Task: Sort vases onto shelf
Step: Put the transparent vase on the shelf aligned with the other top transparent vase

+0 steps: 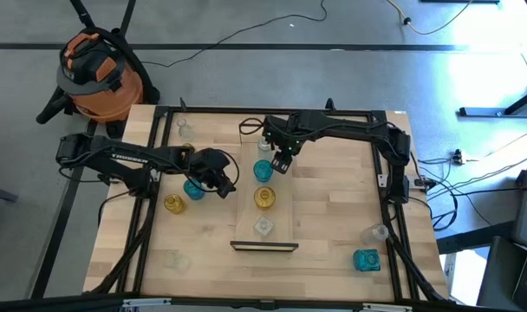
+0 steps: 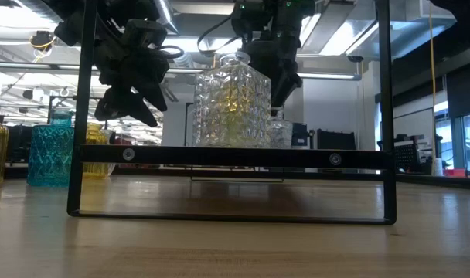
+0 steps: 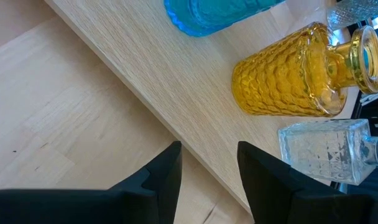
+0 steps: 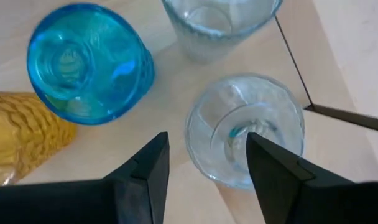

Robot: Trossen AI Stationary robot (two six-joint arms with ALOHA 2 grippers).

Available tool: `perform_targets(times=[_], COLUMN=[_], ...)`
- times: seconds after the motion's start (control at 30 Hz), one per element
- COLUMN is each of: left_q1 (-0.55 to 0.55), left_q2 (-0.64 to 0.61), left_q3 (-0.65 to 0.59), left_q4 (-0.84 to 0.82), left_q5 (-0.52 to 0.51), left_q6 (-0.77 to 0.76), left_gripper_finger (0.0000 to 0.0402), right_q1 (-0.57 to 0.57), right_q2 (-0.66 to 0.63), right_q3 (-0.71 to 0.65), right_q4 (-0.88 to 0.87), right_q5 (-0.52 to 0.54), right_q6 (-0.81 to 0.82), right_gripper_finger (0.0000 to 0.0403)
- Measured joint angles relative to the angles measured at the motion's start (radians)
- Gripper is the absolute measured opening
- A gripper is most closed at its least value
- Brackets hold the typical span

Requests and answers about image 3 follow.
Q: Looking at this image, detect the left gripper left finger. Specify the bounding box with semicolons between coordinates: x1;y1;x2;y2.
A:
109;141;183;224

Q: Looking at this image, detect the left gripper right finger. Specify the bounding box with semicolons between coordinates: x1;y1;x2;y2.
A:
237;141;345;224

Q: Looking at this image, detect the square clear glass vase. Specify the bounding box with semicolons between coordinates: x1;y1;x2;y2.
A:
277;119;378;187

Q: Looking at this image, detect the yellow textured glass vase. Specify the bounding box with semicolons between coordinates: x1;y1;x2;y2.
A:
231;21;378;118

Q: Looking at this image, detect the blue textured glass vase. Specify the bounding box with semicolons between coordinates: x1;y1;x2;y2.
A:
163;0;286;37

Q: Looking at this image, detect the clear diamond-cut glass vase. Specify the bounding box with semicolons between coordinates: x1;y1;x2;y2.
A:
326;0;378;31

